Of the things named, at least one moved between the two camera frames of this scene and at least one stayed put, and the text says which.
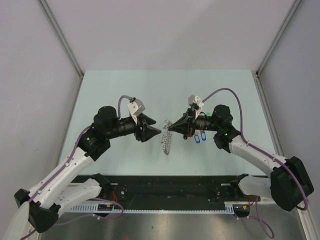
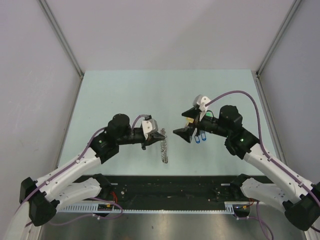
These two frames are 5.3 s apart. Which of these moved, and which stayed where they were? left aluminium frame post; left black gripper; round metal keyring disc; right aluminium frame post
Moved: round metal keyring disc; left black gripper
Stayed: left aluminium frame post; right aluminium frame post
